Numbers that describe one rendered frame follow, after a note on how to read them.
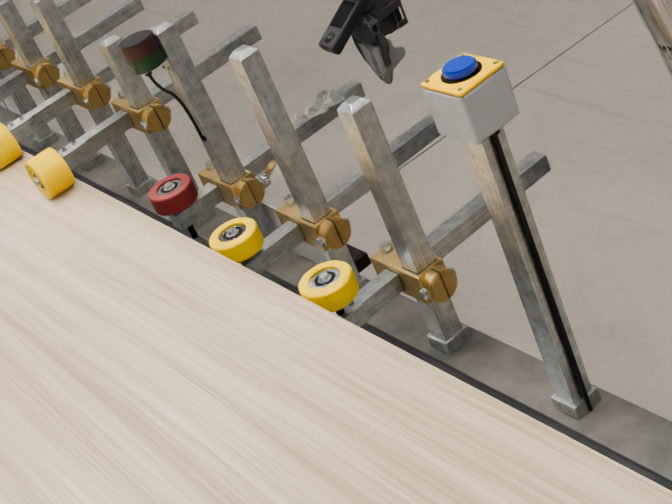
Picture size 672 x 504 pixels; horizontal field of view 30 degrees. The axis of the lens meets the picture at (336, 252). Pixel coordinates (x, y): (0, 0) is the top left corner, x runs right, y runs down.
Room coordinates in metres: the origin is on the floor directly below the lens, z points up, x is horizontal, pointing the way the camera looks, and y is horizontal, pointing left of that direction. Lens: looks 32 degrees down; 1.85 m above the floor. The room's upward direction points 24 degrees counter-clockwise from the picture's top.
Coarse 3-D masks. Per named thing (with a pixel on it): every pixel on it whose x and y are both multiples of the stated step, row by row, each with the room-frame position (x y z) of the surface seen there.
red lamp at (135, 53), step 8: (152, 32) 1.92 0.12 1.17; (152, 40) 1.90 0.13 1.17; (120, 48) 1.91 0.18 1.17; (128, 48) 1.90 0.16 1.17; (136, 48) 1.89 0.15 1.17; (144, 48) 1.89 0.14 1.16; (152, 48) 1.90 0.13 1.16; (128, 56) 1.90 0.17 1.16; (136, 56) 1.89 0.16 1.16; (144, 56) 1.89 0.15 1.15
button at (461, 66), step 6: (450, 60) 1.26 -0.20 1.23; (456, 60) 1.26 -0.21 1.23; (462, 60) 1.25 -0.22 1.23; (468, 60) 1.25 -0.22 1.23; (474, 60) 1.25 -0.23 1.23; (444, 66) 1.26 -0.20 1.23; (450, 66) 1.25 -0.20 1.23; (456, 66) 1.24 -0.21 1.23; (462, 66) 1.24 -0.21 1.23; (468, 66) 1.23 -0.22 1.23; (474, 66) 1.23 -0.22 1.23; (444, 72) 1.25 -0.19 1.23; (450, 72) 1.24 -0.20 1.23; (456, 72) 1.23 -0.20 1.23; (462, 72) 1.23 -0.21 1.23; (468, 72) 1.23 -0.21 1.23; (450, 78) 1.24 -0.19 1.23; (456, 78) 1.23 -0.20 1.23
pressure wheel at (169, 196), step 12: (168, 180) 1.96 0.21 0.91; (180, 180) 1.94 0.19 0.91; (156, 192) 1.94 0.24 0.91; (168, 192) 1.92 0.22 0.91; (180, 192) 1.90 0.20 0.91; (192, 192) 1.91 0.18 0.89; (156, 204) 1.91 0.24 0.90; (168, 204) 1.90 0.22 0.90; (180, 204) 1.90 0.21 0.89; (192, 228) 1.93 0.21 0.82
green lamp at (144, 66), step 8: (160, 48) 1.92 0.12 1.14; (152, 56) 1.89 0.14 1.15; (160, 56) 1.90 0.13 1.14; (128, 64) 1.91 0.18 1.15; (136, 64) 1.89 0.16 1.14; (144, 64) 1.89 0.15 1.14; (152, 64) 1.89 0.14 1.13; (160, 64) 1.90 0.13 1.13; (136, 72) 1.90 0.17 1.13; (144, 72) 1.89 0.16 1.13
